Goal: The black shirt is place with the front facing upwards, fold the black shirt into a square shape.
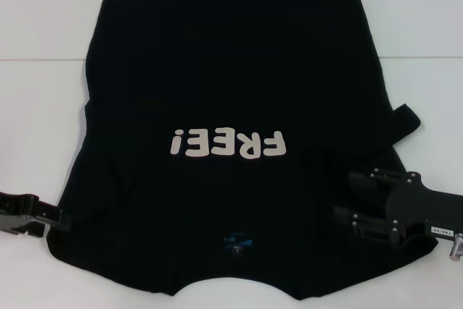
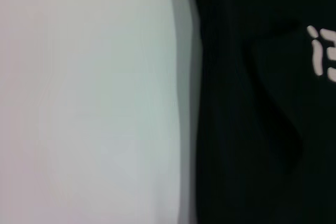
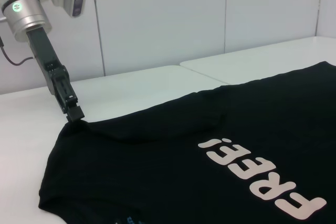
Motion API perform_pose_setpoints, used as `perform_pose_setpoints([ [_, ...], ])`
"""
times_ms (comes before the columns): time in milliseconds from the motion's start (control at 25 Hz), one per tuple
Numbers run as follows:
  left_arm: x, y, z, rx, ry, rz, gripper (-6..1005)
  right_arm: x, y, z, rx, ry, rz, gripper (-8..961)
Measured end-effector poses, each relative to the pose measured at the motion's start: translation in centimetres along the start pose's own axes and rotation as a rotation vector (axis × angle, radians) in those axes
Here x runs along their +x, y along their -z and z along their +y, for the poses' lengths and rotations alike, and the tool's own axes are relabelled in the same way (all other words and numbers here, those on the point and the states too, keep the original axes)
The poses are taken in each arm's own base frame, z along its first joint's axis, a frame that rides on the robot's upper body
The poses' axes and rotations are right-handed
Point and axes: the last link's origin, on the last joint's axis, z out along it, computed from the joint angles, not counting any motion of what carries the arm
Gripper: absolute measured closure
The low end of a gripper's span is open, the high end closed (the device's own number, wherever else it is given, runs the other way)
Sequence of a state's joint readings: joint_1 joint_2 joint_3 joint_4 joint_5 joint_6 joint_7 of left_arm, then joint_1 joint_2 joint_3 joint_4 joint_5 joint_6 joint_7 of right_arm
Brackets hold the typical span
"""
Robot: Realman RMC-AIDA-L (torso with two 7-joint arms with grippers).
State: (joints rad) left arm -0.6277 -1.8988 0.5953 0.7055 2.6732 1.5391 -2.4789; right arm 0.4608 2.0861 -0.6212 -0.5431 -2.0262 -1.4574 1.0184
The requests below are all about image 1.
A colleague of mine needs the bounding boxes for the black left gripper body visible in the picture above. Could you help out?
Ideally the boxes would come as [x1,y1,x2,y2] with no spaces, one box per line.
[0,192,47,240]

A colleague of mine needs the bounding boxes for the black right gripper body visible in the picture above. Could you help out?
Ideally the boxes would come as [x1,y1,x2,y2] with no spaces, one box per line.
[384,171,463,253]

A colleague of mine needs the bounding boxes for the black shirt with FREE print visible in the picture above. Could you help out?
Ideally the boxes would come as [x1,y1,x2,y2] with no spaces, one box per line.
[46,0,441,303]

